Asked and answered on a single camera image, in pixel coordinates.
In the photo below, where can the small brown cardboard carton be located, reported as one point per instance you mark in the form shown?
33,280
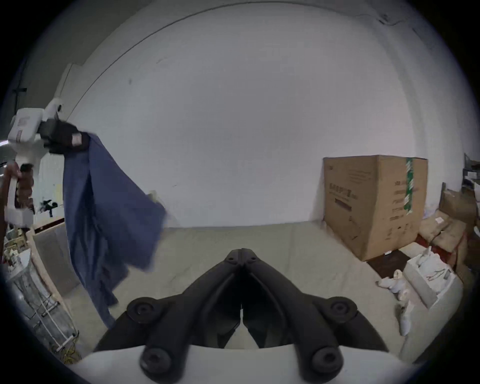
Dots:
459,204

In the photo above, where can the white shoe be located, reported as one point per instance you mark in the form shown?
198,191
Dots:
405,318
392,283

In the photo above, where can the person's left hand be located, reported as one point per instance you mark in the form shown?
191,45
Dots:
25,185

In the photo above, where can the open white shoe box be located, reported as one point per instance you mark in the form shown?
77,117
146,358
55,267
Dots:
427,279

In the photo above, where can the dark blue shirt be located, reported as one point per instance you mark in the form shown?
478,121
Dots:
97,210

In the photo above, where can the wooden framed grey panel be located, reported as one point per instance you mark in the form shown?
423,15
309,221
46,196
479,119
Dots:
56,255

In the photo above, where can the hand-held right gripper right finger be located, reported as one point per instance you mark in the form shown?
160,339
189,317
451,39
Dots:
307,318

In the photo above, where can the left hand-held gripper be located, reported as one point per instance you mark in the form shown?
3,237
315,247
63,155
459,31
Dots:
25,125

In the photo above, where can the large brown cardboard carton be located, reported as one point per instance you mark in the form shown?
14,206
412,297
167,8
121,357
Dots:
369,202

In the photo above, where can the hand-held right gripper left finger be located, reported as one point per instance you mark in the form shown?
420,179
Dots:
176,318

